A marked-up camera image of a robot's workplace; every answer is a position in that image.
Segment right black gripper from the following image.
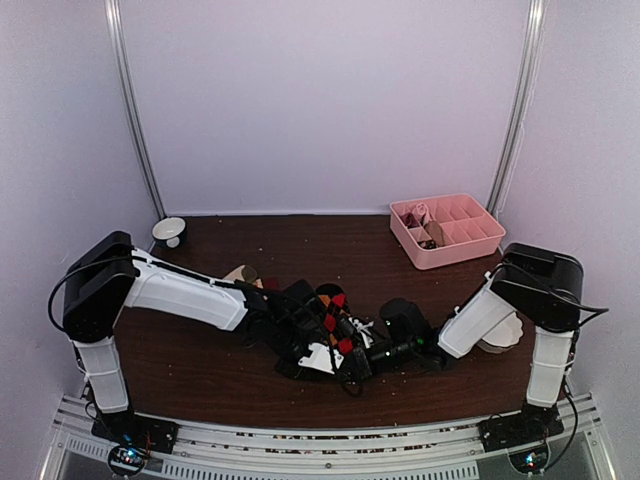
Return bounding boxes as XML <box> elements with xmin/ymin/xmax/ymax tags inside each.
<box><xmin>342</xmin><ymin>338</ymin><xmax>417</xmax><ymax>382</ymax></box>

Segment argyle black red orange sock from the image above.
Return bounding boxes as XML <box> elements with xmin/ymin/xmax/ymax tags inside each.
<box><xmin>315</xmin><ymin>283</ymin><xmax>361</xmax><ymax>357</ymax></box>

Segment striped beige green sock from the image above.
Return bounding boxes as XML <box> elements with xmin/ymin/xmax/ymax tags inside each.
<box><xmin>223</xmin><ymin>265</ymin><xmax>280</xmax><ymax>290</ymax></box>

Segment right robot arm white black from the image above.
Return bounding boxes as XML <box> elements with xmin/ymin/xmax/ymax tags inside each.
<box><xmin>338</xmin><ymin>243</ymin><xmax>605</xmax><ymax>451</ymax></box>

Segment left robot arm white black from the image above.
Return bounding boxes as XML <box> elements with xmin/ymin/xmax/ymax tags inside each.
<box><xmin>47</xmin><ymin>231</ymin><xmax>344</xmax><ymax>446</ymax></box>

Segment rolled socks in box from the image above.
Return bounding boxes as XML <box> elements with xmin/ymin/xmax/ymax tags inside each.
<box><xmin>401</xmin><ymin>202</ymin><xmax>446</xmax><ymax>250</ymax></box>

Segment white scalloped bowl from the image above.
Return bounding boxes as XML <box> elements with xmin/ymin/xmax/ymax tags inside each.
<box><xmin>477</xmin><ymin>313</ymin><xmax>523</xmax><ymax>354</ymax></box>

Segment pink divided organizer box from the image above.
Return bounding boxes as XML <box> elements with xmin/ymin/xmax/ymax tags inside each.
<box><xmin>390</xmin><ymin>194</ymin><xmax>506</xmax><ymax>270</ymax></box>

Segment dark bowl white inside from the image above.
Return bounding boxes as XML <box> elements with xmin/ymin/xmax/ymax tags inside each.
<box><xmin>152</xmin><ymin>217</ymin><xmax>187</xmax><ymax>249</ymax></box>

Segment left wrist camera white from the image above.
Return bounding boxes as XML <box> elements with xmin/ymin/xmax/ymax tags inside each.
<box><xmin>298</xmin><ymin>343</ymin><xmax>344</xmax><ymax>375</ymax></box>

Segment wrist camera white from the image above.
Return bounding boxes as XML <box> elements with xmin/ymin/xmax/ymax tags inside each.
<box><xmin>298</xmin><ymin>343</ymin><xmax>344</xmax><ymax>375</ymax></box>
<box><xmin>349</xmin><ymin>317</ymin><xmax>375</xmax><ymax>349</ymax></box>

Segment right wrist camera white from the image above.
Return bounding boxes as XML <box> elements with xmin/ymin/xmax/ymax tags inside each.
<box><xmin>349</xmin><ymin>317</ymin><xmax>375</xmax><ymax>349</ymax></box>

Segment left aluminium frame post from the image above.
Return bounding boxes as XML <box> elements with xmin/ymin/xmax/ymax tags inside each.
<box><xmin>104</xmin><ymin>0</ymin><xmax>166</xmax><ymax>220</ymax></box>

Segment aluminium frame post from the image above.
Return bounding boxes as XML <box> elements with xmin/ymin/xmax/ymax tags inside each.
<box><xmin>104</xmin><ymin>0</ymin><xmax>166</xmax><ymax>220</ymax></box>
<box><xmin>486</xmin><ymin>0</ymin><xmax>547</xmax><ymax>218</ymax></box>

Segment right aluminium frame post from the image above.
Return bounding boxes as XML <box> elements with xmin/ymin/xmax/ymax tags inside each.
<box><xmin>486</xmin><ymin>0</ymin><xmax>547</xmax><ymax>218</ymax></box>

